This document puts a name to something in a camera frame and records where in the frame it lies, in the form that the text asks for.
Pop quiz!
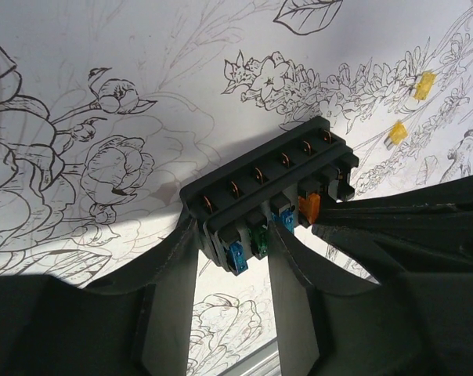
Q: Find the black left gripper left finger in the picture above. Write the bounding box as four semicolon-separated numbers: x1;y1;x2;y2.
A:
0;219;198;375

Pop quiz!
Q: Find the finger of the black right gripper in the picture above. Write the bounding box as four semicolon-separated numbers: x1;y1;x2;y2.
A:
312;175;473;375

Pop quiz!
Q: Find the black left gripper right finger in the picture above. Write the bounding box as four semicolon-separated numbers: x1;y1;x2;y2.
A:
268;224;436;375

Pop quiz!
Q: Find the orange blade fuse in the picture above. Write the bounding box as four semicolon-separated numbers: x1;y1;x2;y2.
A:
298;193;321;226

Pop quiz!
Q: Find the black fuse box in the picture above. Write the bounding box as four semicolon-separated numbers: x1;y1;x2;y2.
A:
180;117;359;275

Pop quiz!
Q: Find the green blade fuse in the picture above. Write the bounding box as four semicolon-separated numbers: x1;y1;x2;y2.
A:
248;227;268;259

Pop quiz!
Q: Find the blue blade fuse near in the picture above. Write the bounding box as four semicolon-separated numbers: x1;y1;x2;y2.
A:
272;208;295;234

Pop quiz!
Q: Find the blue blade fuse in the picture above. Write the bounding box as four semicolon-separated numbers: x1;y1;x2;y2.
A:
226;241;248;275
272;208;295;234

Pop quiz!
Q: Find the blue blade fuse far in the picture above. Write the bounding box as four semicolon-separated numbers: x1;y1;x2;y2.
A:
226;241;248;275

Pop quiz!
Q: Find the yellow blade fuse near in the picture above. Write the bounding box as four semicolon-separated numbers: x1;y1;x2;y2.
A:
384;121;408;150

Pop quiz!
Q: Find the yellow blade fuse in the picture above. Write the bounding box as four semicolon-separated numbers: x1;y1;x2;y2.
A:
411;71;436;101
384;121;408;150

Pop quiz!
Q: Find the yellow blade fuse far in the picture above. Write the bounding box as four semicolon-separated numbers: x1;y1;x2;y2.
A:
411;71;436;101

